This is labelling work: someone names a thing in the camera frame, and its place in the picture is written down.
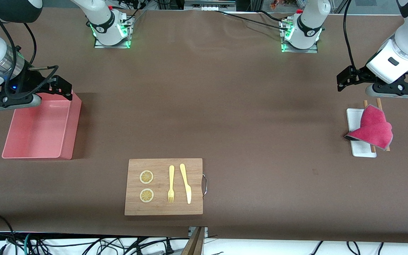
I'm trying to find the pink and grey cloth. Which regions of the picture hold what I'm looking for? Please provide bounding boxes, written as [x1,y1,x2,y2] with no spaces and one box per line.
[344,104,393,150]

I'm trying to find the white rectangular tray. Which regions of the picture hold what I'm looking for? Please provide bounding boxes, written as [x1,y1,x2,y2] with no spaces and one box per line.
[346,108,377,158]

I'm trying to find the pink plastic bin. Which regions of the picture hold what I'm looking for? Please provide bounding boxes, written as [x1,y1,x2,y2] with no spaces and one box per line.
[1,90,83,160]

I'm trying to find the yellow lemon slice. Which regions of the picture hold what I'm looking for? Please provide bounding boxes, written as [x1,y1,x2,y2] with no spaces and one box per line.
[140,188,154,203]
[140,170,154,185]

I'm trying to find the wooden cutting board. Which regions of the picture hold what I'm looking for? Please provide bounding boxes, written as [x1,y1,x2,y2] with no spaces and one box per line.
[124,158,208,216]

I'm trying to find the yellow fork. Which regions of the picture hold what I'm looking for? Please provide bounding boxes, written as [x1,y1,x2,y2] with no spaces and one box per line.
[168,165,175,204]

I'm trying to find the yellow knife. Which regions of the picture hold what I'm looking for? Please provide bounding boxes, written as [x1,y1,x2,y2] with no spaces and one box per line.
[180,163,192,205]

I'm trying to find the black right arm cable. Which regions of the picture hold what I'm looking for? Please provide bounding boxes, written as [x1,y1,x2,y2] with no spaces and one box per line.
[0,0,60,100]

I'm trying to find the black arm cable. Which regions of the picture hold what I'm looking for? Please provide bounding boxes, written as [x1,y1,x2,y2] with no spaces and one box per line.
[343,0,359,71]
[0,0,60,100]

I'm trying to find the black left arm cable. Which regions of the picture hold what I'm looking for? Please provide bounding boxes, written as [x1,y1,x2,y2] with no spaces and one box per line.
[343,0,359,71]

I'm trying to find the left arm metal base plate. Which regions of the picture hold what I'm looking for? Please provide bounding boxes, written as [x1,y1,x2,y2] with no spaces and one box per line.
[281,19,319,53]

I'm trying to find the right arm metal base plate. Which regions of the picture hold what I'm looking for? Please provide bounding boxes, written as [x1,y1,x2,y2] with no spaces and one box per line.
[94,16,132,49]

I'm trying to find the black base cable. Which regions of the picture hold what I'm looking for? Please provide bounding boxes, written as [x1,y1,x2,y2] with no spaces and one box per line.
[119,9,148,25]
[258,10,288,23]
[214,10,290,31]

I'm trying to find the silver metal rail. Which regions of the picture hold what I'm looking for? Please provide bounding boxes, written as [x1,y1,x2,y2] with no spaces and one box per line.
[185,0,236,11]

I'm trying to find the teal cable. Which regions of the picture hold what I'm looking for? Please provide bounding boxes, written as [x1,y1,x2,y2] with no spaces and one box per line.
[23,233,34,255]

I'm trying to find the silver metal bracket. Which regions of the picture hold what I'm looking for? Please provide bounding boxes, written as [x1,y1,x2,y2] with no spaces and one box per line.
[188,227,209,238]

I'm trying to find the brown wooden post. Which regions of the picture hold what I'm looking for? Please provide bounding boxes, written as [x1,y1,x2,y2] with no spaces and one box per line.
[181,227,205,255]

